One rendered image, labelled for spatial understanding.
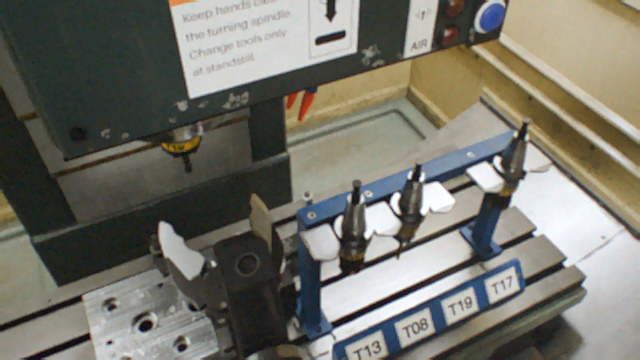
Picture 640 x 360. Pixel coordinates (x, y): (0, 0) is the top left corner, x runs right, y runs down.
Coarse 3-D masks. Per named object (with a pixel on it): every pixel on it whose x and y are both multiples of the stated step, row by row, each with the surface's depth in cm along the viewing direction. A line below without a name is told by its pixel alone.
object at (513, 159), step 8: (512, 136) 94; (528, 136) 93; (512, 144) 94; (520, 144) 93; (504, 152) 97; (512, 152) 95; (520, 152) 94; (504, 160) 97; (512, 160) 95; (520, 160) 95; (504, 168) 97; (512, 168) 96; (520, 168) 96
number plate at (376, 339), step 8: (368, 336) 103; (376, 336) 104; (352, 344) 102; (360, 344) 103; (368, 344) 103; (376, 344) 104; (384, 344) 104; (352, 352) 102; (360, 352) 103; (368, 352) 103; (376, 352) 104; (384, 352) 104
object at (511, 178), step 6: (498, 162) 98; (528, 162) 98; (498, 168) 97; (528, 168) 97; (504, 174) 97; (510, 174) 96; (516, 174) 96; (522, 174) 98; (510, 180) 97; (516, 180) 97; (522, 180) 99
